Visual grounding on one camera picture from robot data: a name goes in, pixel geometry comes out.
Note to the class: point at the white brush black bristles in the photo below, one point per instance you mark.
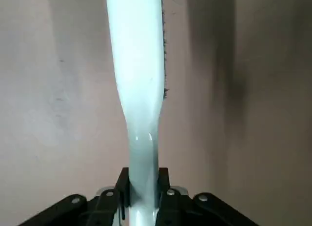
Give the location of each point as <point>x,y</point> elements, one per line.
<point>136,65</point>

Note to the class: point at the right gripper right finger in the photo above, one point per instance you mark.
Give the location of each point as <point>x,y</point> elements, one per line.
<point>175,211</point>

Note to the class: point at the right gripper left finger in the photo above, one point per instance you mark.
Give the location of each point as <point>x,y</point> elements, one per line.
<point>102,209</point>

